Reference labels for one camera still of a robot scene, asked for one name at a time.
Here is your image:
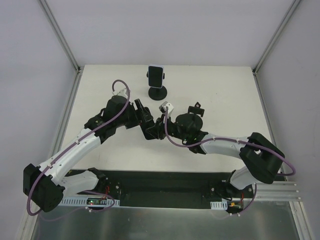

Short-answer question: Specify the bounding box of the black phone stand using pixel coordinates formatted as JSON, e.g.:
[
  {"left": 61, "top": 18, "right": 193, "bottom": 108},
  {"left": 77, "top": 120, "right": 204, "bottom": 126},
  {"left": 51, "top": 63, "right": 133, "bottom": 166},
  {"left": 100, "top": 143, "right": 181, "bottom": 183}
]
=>
[
  {"left": 175, "top": 102, "right": 205, "bottom": 132},
  {"left": 148, "top": 73, "right": 168, "bottom": 101}
]

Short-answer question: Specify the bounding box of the lavender case smartphone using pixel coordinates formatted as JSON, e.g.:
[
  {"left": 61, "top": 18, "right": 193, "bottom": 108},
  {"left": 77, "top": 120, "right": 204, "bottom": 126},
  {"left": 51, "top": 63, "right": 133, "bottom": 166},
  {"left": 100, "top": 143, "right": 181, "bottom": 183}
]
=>
[{"left": 147, "top": 64, "right": 164, "bottom": 89}]

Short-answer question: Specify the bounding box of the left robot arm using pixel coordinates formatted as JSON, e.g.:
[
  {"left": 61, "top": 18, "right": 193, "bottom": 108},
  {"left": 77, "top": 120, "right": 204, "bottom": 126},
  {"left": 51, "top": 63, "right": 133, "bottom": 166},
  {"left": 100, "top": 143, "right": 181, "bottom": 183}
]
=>
[{"left": 23, "top": 95, "right": 153, "bottom": 216}]

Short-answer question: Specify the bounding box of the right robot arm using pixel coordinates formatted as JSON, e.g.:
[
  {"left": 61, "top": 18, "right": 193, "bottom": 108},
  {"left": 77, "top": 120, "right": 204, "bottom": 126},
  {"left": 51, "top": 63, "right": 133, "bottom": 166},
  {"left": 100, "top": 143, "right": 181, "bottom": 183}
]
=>
[{"left": 140, "top": 113, "right": 284, "bottom": 198}]

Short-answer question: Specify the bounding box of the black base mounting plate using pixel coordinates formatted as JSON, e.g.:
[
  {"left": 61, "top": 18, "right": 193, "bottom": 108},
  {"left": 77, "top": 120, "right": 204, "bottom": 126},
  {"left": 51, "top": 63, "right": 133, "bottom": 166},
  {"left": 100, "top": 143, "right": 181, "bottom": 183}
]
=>
[{"left": 76, "top": 169, "right": 260, "bottom": 208}]

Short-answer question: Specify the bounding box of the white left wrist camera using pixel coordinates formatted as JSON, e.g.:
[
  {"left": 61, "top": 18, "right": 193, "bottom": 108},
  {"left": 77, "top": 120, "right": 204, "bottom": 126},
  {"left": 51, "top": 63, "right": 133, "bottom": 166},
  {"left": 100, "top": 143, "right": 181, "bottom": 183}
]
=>
[{"left": 112, "top": 87, "right": 130, "bottom": 99}]

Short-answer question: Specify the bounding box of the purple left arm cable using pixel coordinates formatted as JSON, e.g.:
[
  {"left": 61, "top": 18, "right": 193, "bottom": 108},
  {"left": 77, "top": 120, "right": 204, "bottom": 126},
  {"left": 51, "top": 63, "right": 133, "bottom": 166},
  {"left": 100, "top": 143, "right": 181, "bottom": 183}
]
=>
[{"left": 26, "top": 79, "right": 132, "bottom": 222}]

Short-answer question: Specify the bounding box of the left white cable duct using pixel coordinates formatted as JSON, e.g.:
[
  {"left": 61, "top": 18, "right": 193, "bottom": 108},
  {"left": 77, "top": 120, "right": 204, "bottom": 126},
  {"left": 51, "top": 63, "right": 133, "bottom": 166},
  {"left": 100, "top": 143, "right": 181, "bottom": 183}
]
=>
[{"left": 58, "top": 196, "right": 120, "bottom": 208}]

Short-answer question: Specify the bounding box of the white cable duct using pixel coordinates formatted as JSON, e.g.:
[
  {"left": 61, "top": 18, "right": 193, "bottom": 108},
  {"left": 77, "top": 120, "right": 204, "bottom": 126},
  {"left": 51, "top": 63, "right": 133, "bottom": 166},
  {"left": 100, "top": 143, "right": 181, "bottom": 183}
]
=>
[
  {"left": 58, "top": 196, "right": 120, "bottom": 208},
  {"left": 210, "top": 200, "right": 244, "bottom": 211}
]

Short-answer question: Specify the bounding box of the right white cable duct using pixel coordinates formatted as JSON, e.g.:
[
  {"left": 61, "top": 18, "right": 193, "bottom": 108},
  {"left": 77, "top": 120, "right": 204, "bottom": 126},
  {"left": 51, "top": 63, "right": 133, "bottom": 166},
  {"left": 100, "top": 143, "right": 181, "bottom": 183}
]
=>
[{"left": 210, "top": 200, "right": 244, "bottom": 211}]

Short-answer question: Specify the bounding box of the left aluminium frame post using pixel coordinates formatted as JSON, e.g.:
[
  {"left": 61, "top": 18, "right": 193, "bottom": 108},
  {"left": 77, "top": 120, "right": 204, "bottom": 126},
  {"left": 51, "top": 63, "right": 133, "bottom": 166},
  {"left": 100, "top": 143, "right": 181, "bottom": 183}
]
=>
[{"left": 38, "top": 0, "right": 85, "bottom": 75}]

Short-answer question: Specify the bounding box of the aluminium frame post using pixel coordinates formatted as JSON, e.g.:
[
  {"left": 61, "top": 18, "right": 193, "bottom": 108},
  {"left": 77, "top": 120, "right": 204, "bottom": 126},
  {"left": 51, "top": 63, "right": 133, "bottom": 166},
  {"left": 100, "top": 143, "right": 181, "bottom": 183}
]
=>
[
  {"left": 38, "top": 0, "right": 85, "bottom": 75},
  {"left": 251, "top": 0, "right": 305, "bottom": 75}
]

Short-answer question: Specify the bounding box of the aluminium front rail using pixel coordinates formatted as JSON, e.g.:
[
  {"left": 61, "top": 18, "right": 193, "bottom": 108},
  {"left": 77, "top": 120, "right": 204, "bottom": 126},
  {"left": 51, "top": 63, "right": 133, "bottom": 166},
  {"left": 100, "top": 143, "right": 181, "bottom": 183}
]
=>
[{"left": 31, "top": 182, "right": 302, "bottom": 201}]

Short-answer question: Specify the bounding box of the right aluminium frame post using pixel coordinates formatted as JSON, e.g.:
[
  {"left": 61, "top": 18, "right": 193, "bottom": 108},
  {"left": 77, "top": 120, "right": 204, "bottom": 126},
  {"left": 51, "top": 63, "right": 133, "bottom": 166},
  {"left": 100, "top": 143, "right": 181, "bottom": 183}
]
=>
[{"left": 251, "top": 0, "right": 305, "bottom": 75}]

